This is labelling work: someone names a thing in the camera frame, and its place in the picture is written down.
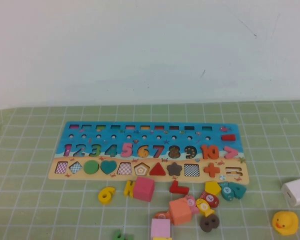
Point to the yellow number six piece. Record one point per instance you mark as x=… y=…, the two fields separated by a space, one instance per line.
x=110 y=191

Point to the pink number five piece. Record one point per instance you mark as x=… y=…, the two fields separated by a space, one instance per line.
x=127 y=144

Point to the red triangle piece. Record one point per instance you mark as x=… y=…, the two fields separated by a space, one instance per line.
x=158 y=171

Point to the orange number ten piece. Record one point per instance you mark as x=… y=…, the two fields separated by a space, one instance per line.
x=204 y=152

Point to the number shape puzzle board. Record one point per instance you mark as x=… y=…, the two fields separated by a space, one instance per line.
x=215 y=132

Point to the yellow number one piece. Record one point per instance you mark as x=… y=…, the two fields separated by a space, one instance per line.
x=128 y=190

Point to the green circle piece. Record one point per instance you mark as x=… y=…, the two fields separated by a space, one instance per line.
x=91 y=167

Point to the red number seven piece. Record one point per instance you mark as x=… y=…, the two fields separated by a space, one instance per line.
x=180 y=191

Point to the orange plus sign piece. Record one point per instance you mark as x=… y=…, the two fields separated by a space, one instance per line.
x=211 y=170

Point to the red minus sign piece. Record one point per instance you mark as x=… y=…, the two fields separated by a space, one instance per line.
x=228 y=137

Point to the pink greater-than sign piece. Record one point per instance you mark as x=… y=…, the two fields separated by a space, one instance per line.
x=233 y=153

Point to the yellow pentagon piece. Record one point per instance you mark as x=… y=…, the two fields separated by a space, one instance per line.
x=212 y=187

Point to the teal number four piece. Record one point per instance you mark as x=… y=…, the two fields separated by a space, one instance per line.
x=240 y=191

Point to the green number piece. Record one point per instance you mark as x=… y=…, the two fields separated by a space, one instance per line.
x=117 y=236

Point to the brown number eight piece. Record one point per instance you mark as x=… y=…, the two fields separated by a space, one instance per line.
x=207 y=228

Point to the magenta wooden cube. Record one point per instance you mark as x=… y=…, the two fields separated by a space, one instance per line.
x=143 y=188

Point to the pink wooden fish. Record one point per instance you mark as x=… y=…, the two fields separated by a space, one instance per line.
x=191 y=202

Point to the orange wooden cube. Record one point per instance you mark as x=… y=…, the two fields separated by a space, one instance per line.
x=180 y=211

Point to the orange wooden fish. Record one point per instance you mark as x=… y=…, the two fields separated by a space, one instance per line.
x=161 y=215

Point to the red wooden fish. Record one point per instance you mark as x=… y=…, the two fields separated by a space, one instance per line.
x=211 y=198

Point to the yellow wooden fish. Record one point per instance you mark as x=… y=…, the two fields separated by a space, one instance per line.
x=203 y=207

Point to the teal wooden fish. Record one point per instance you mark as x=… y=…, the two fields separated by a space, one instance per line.
x=226 y=191

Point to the light pink wooden cube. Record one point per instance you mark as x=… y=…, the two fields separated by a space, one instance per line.
x=160 y=228

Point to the green checkered tablecloth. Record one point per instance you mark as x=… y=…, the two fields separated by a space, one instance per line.
x=265 y=150

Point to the yellow wooden block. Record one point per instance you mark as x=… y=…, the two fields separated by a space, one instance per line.
x=162 y=238

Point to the yellow rubber duck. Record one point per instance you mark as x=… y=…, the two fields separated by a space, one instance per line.
x=285 y=221

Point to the white USB wall charger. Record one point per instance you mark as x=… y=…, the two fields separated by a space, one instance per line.
x=297 y=192

